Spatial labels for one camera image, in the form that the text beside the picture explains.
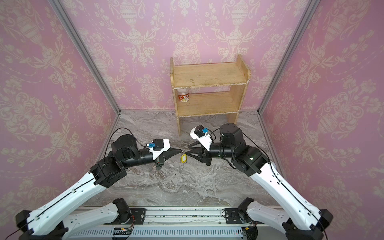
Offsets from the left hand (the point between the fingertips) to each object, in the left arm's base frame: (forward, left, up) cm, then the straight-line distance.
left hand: (179, 151), depth 57 cm
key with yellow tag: (-1, -2, -3) cm, 4 cm away
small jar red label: (+45, +2, -9) cm, 45 cm away
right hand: (+2, -4, -2) cm, 5 cm away
